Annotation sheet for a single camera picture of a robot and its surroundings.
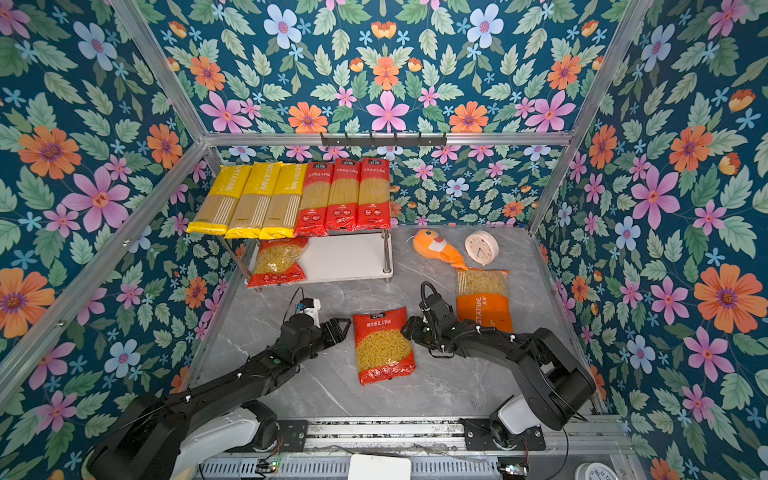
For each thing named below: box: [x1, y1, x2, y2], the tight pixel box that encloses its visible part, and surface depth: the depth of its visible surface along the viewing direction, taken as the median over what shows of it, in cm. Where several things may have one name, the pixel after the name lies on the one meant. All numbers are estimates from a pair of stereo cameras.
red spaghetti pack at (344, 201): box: [325, 159, 362, 235], surface depth 78 cm
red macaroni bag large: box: [353, 307, 417, 386], surface depth 87 cm
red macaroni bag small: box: [248, 238, 308, 288], surface depth 98 cm
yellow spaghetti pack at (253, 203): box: [224, 161, 283, 239], surface depth 78 cm
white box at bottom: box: [348, 454, 412, 480], surface depth 66 cm
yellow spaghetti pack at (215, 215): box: [186, 164, 252, 236], surface depth 77 cm
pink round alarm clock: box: [465, 230, 500, 266], surface depth 107 cm
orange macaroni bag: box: [455, 269, 514, 332], surface depth 99 cm
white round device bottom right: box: [575, 462, 620, 480], surface depth 68 cm
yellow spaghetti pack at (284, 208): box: [259, 162, 308, 240], surface depth 78 cm
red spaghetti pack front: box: [357, 158, 392, 231], surface depth 78 cm
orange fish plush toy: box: [406, 228, 467, 271], surface depth 107 cm
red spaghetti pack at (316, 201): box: [294, 162, 335, 238], surface depth 77 cm
